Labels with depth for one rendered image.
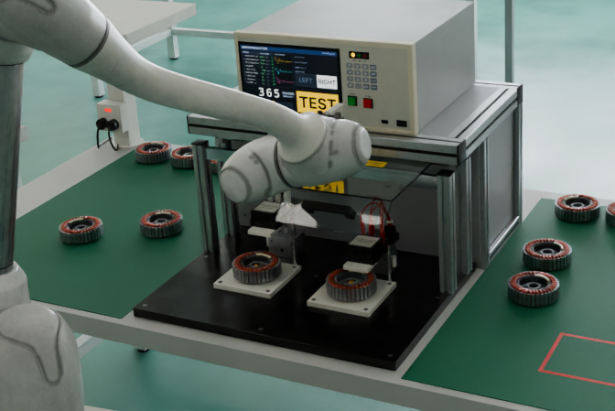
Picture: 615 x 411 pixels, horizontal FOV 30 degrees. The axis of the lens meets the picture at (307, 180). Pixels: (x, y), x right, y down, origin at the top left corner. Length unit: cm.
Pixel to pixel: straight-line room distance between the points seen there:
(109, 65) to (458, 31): 105
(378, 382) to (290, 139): 57
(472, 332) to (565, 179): 275
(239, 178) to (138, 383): 181
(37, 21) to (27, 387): 59
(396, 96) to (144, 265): 79
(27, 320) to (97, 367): 200
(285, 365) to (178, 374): 146
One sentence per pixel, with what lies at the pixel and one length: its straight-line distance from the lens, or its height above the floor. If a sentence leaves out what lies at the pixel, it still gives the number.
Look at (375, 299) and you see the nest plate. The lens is 252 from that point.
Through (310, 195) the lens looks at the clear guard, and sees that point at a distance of 237.
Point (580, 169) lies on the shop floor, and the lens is 527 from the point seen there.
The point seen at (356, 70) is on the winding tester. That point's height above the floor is 125.
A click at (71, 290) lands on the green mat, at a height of 75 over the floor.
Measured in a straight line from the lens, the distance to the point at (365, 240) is 258.
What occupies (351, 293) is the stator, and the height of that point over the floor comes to 81.
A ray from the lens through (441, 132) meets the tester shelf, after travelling 251.
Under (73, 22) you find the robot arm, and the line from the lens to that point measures 182.
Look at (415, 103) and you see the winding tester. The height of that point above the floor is 119.
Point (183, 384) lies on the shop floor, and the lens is 377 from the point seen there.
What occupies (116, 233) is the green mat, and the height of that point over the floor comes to 75.
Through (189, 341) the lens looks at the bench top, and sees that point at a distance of 251.
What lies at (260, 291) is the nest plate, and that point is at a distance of 259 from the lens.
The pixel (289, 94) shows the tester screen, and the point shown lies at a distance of 259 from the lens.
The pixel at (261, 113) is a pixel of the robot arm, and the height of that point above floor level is 135.
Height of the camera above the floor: 198
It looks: 22 degrees down
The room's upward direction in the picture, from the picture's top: 4 degrees counter-clockwise
